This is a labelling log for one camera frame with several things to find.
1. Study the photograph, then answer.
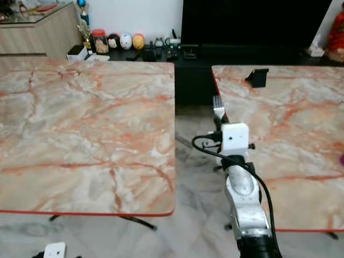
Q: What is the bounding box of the silver metal fork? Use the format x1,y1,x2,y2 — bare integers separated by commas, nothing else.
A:
212,95,226,119

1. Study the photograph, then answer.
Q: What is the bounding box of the black phone stand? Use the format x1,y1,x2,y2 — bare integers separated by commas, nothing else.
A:
245,68,270,89

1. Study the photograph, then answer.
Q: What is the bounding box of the white small device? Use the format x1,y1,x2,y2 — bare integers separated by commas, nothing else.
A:
165,29,182,49

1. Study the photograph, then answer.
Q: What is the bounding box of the black flat screen television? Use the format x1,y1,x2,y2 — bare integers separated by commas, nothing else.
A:
180,0,336,51

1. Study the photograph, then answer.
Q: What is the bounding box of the yellow egg shaped toy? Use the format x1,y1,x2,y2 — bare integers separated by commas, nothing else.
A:
132,33,146,51

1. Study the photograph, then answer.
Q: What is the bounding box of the white tissue pack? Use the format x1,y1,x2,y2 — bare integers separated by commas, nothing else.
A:
307,45,325,58

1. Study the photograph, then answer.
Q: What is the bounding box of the white egg shaped toy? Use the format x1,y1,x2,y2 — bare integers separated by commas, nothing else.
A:
120,33,134,51

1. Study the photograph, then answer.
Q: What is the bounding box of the black egg shaped toy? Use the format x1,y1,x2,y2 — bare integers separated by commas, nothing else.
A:
107,33,121,51

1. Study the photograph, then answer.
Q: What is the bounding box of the red lidded clear jar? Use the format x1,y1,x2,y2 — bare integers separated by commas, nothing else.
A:
92,29,110,55

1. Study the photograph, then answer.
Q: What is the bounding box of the red plush decoration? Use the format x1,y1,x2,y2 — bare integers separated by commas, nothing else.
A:
326,10,344,63

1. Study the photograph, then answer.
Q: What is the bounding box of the light wooden cabinet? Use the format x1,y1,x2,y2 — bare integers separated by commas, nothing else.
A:
0,2,87,61

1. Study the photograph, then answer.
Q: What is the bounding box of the white small box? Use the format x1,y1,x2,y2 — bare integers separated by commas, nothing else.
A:
67,44,89,61

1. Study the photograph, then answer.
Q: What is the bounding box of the gold trophy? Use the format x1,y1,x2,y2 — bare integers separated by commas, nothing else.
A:
78,20,93,52

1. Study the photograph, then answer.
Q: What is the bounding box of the blue globe trophy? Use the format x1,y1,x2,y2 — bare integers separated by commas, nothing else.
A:
76,0,89,23

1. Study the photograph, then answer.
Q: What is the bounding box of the red flat item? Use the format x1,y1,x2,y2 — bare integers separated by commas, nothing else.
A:
35,4,59,14

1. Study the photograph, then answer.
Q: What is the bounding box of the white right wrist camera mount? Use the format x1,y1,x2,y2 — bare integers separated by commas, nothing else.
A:
220,123,250,157

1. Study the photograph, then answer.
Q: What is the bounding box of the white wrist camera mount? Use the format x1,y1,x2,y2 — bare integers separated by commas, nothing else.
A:
44,242,67,258
220,123,250,157

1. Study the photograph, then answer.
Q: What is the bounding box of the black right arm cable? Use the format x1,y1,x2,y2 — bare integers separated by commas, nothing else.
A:
191,133,278,240

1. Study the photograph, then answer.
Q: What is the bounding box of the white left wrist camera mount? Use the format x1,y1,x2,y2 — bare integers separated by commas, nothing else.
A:
44,242,67,258

